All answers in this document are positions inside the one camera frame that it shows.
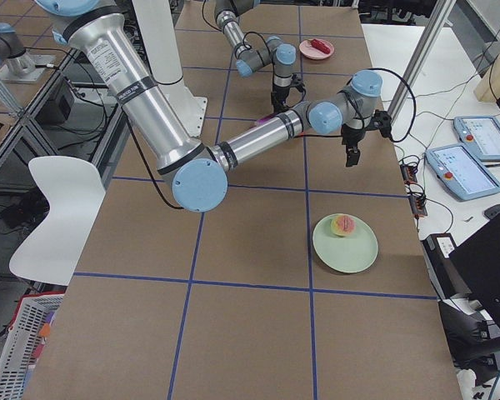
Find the black monitor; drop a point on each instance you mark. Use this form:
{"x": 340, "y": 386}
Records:
{"x": 477, "y": 261}

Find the white plastic basket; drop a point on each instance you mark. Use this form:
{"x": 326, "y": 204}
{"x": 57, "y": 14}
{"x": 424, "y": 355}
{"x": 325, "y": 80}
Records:
{"x": 24, "y": 342}

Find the purple eggplant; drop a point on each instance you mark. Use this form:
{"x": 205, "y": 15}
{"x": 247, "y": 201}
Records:
{"x": 263, "y": 120}

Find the near blue teach pendant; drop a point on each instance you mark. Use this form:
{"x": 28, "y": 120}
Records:
{"x": 461, "y": 172}

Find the green pink peach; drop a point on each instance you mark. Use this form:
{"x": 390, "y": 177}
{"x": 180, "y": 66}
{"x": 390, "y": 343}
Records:
{"x": 343, "y": 225}

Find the red chili pepper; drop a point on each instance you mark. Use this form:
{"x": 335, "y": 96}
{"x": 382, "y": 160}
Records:
{"x": 320, "y": 46}

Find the aluminium frame post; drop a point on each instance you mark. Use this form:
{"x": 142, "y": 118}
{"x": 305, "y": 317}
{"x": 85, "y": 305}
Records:
{"x": 420, "y": 54}

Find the light green plate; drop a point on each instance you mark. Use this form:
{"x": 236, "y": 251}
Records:
{"x": 352, "y": 252}

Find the far blue teach pendant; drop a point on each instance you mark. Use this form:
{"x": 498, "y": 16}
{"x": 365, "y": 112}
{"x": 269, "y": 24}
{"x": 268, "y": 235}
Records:
{"x": 481, "y": 135}

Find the pink plate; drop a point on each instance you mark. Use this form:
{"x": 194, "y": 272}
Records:
{"x": 307, "y": 51}

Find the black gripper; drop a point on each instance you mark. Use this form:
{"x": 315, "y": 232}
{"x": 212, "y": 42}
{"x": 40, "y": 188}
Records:
{"x": 352, "y": 136}
{"x": 282, "y": 92}

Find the white chair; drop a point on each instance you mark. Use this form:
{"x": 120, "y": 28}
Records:
{"x": 74, "y": 192}

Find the blue teach pendant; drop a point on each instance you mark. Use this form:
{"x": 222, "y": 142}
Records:
{"x": 481, "y": 135}
{"x": 461, "y": 172}

